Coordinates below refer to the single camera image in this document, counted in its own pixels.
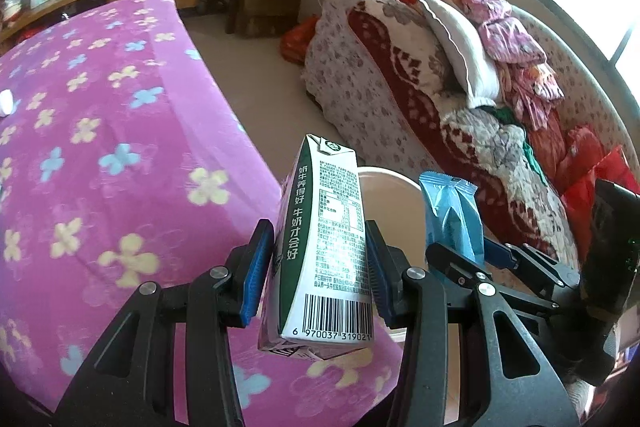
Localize red plastic bag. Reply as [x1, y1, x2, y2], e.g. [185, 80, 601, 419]
[279, 14, 321, 66]

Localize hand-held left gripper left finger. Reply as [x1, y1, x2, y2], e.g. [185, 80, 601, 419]
[52, 219, 276, 427]

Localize blue snack packet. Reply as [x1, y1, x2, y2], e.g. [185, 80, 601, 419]
[418, 171, 486, 264]

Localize floral sofa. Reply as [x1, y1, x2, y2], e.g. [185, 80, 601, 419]
[300, 0, 640, 268]

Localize red white patterned quilt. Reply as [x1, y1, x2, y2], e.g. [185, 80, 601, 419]
[347, 0, 586, 268]

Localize white pillow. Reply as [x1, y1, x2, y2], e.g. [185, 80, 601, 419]
[405, 0, 506, 108]

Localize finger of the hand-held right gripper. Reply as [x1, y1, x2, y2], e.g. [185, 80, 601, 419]
[483, 237, 582, 299]
[425, 242, 562, 322]

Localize red plastic bags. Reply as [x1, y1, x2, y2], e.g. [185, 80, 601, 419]
[555, 127, 640, 258]

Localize pink clothes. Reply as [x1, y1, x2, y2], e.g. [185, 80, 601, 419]
[460, 0, 566, 128]

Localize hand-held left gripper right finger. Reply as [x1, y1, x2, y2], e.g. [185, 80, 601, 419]
[365, 221, 576, 427]

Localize purple floral blanket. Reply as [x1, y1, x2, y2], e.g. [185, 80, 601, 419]
[0, 0, 406, 427]

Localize green white milk carton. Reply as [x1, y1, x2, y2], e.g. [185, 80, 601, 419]
[257, 133, 375, 362]

